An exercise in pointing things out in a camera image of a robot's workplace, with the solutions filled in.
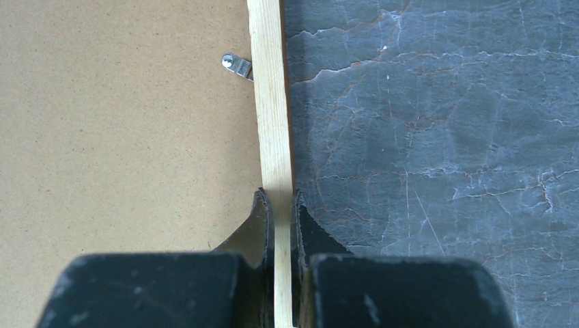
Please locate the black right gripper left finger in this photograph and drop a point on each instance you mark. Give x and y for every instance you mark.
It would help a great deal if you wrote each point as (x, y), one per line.
(229, 286)

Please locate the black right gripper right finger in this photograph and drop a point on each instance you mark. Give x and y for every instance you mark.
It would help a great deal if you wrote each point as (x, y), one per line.
(332, 287)

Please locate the brown backing board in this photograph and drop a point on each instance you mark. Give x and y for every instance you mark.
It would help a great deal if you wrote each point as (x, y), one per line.
(120, 131)

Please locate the wooden picture frame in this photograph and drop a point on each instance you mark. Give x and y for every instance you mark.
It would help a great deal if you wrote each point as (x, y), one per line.
(268, 58)

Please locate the small metal retaining clip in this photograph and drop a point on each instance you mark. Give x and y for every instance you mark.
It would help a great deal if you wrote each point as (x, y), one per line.
(238, 65)

